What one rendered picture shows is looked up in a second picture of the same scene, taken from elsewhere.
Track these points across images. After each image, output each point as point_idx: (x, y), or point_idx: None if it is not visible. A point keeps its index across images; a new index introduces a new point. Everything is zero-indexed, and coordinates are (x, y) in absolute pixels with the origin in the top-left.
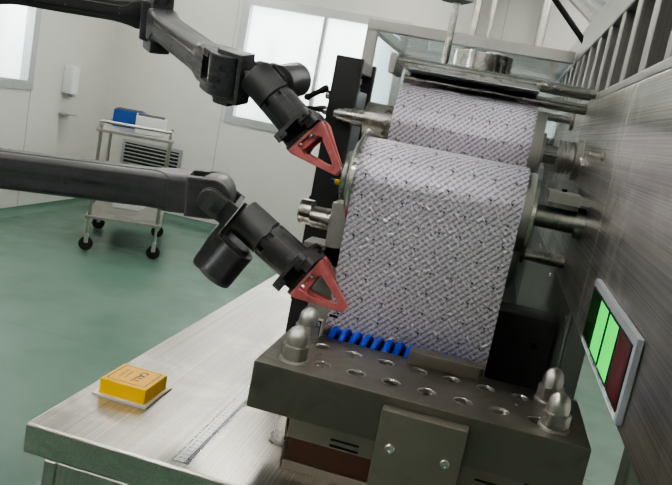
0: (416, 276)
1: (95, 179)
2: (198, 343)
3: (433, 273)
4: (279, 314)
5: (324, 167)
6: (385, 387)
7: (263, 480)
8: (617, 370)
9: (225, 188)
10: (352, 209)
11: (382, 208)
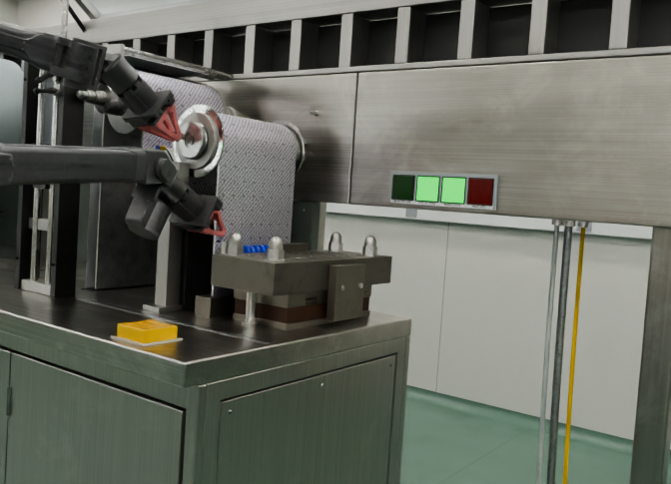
0: (256, 201)
1: (87, 163)
2: (56, 315)
3: (264, 196)
4: (7, 292)
5: (173, 136)
6: (319, 258)
7: (300, 334)
8: (480, 192)
9: (168, 157)
10: (222, 162)
11: (237, 158)
